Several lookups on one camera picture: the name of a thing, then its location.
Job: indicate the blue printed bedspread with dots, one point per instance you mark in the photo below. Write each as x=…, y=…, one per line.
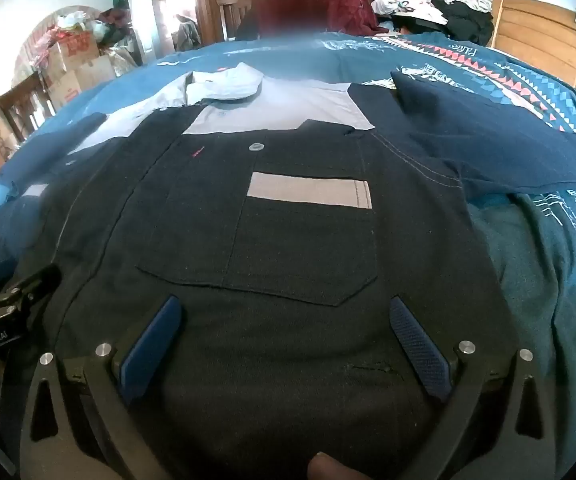
x=542, y=285

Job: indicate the brown wooden chair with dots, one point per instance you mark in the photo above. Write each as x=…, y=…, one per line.
x=228, y=15

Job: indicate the red printed cardboard box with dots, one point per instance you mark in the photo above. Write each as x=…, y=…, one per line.
x=75, y=50

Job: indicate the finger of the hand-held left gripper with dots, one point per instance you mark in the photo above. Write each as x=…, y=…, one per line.
x=33, y=282

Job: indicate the pile of mixed clothes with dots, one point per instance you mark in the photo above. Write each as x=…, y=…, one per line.
x=442, y=5

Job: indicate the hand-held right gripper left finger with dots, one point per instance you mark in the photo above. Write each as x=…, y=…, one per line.
x=150, y=345

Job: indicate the person's right hand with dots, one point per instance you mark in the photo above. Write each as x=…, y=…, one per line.
x=330, y=467

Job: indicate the dark red cloth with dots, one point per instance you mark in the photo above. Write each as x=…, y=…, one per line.
x=340, y=5

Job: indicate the navy and grey polo shirt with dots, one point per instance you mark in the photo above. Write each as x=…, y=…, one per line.
x=268, y=260

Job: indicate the plain cardboard box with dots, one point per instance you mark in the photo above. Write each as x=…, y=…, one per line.
x=99, y=71

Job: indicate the light wooden headboard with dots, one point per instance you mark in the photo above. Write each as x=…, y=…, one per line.
x=532, y=35

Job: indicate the dark wooden chair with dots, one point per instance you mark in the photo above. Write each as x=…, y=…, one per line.
x=18, y=105

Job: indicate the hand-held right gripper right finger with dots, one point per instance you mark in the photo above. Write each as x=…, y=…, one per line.
x=417, y=345

